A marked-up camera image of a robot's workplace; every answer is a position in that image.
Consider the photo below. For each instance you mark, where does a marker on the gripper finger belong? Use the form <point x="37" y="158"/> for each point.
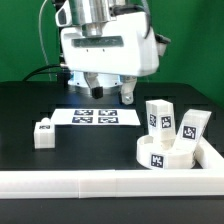
<point x="127" y="89"/>
<point x="96" y="89"/>

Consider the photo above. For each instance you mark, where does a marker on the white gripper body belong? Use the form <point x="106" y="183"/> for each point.
<point x="116" y="40"/>

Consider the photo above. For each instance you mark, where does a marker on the white round stool seat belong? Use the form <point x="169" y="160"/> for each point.
<point x="161" y="155"/>

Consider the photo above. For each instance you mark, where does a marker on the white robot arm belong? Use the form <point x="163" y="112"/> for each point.
<point x="108" y="82"/>

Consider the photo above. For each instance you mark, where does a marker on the white marker sheet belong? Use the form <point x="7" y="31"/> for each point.
<point x="95" y="117"/>

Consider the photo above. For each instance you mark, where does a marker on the white L-shaped fence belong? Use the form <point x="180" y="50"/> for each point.
<point x="207" y="180"/>

